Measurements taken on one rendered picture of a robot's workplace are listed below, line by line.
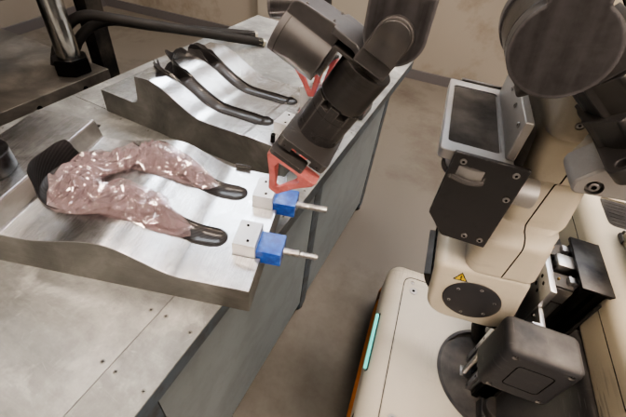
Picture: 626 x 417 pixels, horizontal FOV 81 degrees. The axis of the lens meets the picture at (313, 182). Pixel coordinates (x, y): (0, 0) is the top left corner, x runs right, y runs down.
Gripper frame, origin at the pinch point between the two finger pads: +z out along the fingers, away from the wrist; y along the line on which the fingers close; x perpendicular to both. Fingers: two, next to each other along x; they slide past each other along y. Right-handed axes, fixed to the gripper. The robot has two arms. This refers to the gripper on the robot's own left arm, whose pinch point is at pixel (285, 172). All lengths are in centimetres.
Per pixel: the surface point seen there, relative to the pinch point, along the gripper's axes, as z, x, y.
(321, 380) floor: 84, 54, -15
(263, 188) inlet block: 12.8, -0.9, -6.7
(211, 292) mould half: 17.0, 1.7, 12.2
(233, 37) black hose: 34, -37, -75
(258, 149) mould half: 16.8, -6.1, -18.5
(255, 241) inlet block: 11.1, 2.7, 4.6
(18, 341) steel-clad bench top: 29.2, -15.9, 26.6
